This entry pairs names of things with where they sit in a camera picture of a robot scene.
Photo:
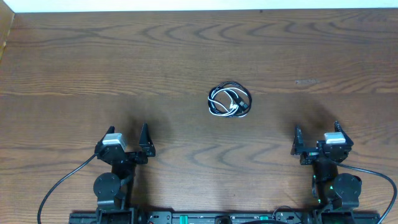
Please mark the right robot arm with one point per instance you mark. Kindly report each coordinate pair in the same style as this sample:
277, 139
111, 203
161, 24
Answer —
340, 191

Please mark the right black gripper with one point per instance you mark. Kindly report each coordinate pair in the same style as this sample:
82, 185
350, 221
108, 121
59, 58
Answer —
315, 151

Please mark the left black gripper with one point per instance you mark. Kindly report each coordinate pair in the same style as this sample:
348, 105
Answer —
130, 156

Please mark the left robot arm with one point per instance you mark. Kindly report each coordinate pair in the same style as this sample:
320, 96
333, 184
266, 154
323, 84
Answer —
113, 189

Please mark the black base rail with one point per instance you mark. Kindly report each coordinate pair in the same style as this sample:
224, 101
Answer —
280, 215

